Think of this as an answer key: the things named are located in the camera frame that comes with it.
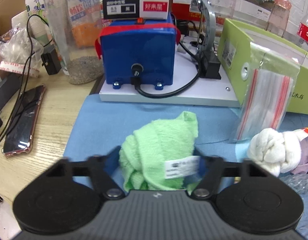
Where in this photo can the green fluffy towel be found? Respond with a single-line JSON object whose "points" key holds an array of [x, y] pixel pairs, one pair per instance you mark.
{"points": [[154, 156]]}

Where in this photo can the tall clear plastic jar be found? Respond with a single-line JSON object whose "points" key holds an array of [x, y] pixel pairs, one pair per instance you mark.
{"points": [[75, 26]]}

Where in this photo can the white knotted towel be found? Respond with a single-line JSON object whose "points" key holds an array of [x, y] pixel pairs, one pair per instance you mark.
{"points": [[274, 151]]}

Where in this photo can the clear zip bag pack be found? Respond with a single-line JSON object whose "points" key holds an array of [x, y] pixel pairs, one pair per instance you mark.
{"points": [[269, 80]]}

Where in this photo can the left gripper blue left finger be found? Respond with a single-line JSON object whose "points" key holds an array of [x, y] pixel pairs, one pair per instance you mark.
{"points": [[111, 163]]}

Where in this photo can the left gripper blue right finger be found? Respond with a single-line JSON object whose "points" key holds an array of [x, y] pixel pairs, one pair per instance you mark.
{"points": [[201, 163]]}

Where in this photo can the smartphone with pink case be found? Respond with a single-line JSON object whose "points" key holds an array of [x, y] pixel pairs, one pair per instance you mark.
{"points": [[20, 135]]}

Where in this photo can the Coca-Cola plastic bottle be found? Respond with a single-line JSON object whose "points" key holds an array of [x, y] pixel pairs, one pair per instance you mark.
{"points": [[303, 33]]}

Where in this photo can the blue power supply box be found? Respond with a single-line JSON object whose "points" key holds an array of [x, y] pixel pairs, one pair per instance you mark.
{"points": [[150, 44]]}

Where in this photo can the purple patterned cloth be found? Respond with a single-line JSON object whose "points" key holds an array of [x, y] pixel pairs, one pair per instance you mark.
{"points": [[302, 167]]}

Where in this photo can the green cardboard box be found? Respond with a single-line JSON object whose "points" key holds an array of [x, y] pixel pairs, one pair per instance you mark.
{"points": [[244, 47]]}

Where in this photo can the black white pen box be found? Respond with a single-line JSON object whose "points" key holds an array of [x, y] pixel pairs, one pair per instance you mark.
{"points": [[133, 9]]}

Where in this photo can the blue table mat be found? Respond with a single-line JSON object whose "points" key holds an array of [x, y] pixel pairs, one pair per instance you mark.
{"points": [[100, 126]]}

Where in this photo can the black power adapter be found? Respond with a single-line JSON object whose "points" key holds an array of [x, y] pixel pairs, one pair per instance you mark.
{"points": [[50, 60]]}

